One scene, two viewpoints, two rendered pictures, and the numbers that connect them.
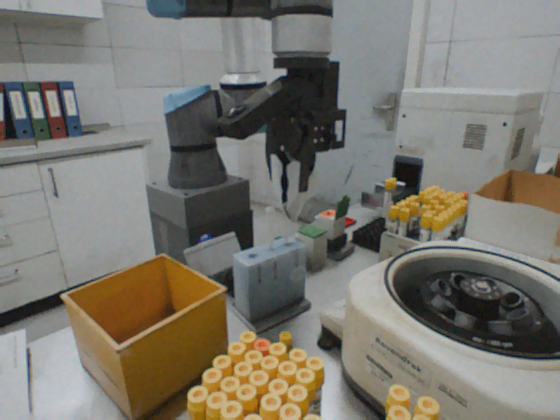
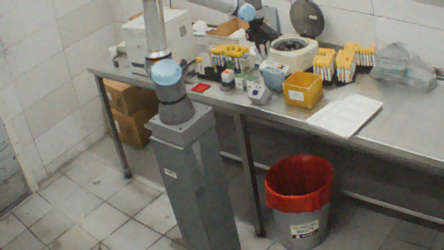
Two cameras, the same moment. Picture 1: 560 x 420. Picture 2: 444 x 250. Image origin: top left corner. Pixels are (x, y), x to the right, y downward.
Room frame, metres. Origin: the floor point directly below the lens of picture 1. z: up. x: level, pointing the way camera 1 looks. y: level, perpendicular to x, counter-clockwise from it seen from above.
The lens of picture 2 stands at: (0.67, 2.03, 1.94)
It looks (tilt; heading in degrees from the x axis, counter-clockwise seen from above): 31 degrees down; 271
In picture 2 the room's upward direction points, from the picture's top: 12 degrees counter-clockwise
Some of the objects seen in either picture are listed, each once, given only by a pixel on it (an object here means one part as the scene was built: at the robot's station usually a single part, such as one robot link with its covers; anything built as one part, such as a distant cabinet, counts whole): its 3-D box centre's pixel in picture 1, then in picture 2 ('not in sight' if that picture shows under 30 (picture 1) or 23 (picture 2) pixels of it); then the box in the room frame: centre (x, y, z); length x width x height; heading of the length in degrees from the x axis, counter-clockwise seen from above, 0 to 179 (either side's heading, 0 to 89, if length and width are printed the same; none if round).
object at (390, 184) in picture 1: (391, 212); (212, 66); (0.71, -0.24, 0.93); 0.17 x 0.09 x 0.11; 135
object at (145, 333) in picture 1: (150, 326); (303, 89); (0.34, 0.16, 0.93); 0.13 x 0.13 x 0.10; 50
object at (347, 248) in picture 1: (328, 240); (229, 82); (0.65, -0.10, 0.89); 0.09 x 0.05 x 0.04; 46
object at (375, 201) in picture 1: (393, 190); (176, 70); (0.89, -0.30, 0.92); 0.21 x 0.07 x 0.05; 135
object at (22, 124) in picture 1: (15, 111); not in sight; (1.99, 1.47, 1.03); 0.26 x 0.07 x 0.31; 45
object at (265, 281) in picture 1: (270, 280); (274, 79); (0.45, 0.02, 0.92); 0.10 x 0.07 x 0.10; 127
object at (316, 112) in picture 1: (304, 107); (257, 29); (0.48, -0.03, 1.17); 0.09 x 0.08 x 0.12; 127
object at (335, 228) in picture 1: (329, 228); (228, 77); (0.65, -0.10, 0.92); 0.05 x 0.04 x 0.06; 46
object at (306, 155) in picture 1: (299, 157); not in sight; (0.45, -0.02, 1.11); 0.05 x 0.02 x 0.09; 37
